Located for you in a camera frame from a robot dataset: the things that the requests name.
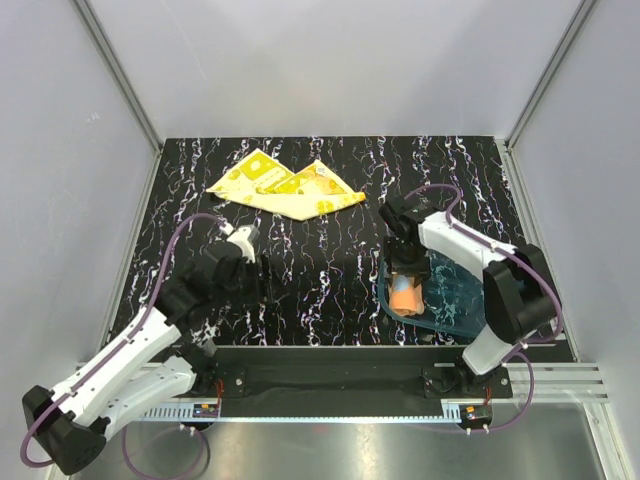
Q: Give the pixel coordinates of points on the yellow patterned towel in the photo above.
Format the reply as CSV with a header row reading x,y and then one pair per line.
x,y
261,182

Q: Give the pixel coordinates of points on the orange polka dot towel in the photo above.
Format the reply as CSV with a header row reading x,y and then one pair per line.
x,y
405,296

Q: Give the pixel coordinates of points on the aluminium frame rail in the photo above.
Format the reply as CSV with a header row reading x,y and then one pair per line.
x,y
558,383

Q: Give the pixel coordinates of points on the grey slotted cable duct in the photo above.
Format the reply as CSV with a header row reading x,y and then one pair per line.
x,y
184,412

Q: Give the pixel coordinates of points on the blue translucent plastic tray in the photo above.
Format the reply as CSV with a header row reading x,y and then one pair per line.
x,y
453,299

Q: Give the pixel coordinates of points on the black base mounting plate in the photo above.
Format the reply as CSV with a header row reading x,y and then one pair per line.
x,y
330,375

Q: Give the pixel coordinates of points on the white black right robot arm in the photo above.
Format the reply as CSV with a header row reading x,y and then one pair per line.
x,y
518,292

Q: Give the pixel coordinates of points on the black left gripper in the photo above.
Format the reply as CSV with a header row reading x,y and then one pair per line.
x,y
266,283

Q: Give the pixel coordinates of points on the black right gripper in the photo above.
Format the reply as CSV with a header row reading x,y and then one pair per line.
x,y
419,270

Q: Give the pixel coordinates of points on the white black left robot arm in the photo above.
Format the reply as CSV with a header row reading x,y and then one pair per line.
x,y
148,362

